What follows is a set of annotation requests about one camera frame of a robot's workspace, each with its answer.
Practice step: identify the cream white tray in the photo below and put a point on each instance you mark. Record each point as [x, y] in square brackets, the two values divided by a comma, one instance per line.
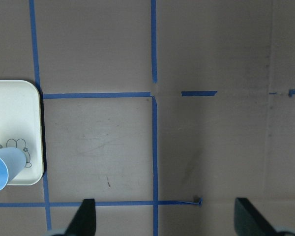
[21, 127]

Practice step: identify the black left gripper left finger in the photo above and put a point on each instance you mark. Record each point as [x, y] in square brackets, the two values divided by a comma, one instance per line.
[84, 221]

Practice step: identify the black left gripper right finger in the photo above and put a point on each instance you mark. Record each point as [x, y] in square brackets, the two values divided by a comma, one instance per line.
[249, 222]

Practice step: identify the blue cup on tray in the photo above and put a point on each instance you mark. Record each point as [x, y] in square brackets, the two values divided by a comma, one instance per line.
[12, 162]

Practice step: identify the brown paper table cover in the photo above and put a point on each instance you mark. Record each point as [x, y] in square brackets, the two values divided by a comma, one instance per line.
[164, 115]

